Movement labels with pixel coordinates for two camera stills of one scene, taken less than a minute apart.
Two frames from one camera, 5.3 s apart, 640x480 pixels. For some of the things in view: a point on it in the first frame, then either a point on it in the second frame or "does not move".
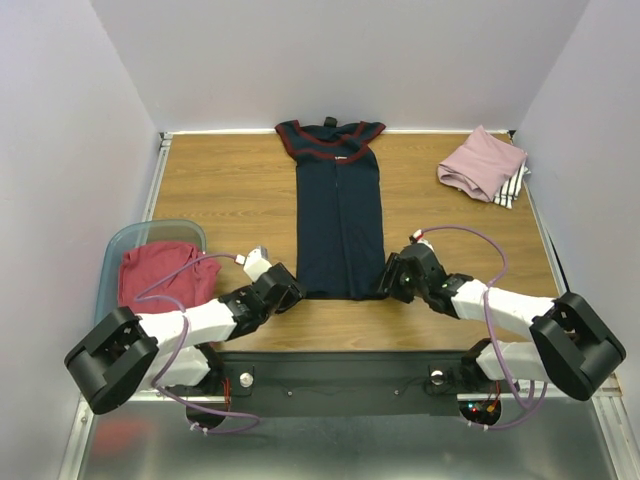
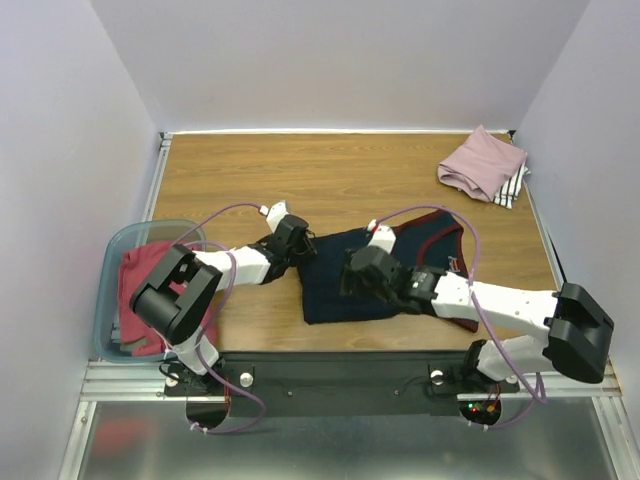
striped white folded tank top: x=510 y=190 does not move
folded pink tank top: x=482 y=167 does not move
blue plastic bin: x=176 y=231 does not move
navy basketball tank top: x=339 y=206 -> x=433 y=240
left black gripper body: x=292 y=296 -> x=304 y=248
